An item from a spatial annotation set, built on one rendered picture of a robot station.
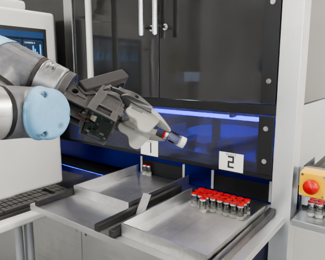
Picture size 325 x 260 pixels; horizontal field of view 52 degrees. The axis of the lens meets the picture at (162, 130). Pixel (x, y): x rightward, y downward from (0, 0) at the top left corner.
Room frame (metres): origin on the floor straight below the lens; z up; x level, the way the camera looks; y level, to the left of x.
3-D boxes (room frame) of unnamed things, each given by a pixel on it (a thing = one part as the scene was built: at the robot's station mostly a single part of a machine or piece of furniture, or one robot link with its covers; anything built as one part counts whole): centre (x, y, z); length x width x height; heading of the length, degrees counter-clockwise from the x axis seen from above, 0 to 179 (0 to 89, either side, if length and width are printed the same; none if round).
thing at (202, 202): (0.97, -0.12, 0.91); 0.02 x 0.02 x 0.05
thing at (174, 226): (0.88, -0.10, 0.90); 0.34 x 0.26 x 0.04; 142
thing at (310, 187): (0.88, -0.41, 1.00); 0.04 x 0.04 x 0.04; 53
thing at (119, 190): (1.18, 0.10, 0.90); 0.34 x 0.26 x 0.04; 143
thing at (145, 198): (0.92, 0.09, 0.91); 0.14 x 0.03 x 0.06; 144
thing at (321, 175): (0.92, -0.44, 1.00); 0.08 x 0.07 x 0.07; 143
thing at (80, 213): (1.02, 0.01, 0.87); 0.70 x 0.48 x 0.02; 53
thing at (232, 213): (0.97, -0.16, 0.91); 0.18 x 0.02 x 0.05; 52
